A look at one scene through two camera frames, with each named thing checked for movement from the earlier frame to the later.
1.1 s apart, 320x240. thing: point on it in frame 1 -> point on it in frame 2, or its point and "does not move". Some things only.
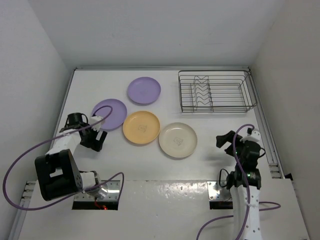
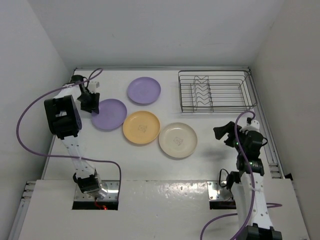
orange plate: [141, 127] does not move
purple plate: [117, 117] does not move
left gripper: [94, 144] -> [88, 107]
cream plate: [178, 140] does not move
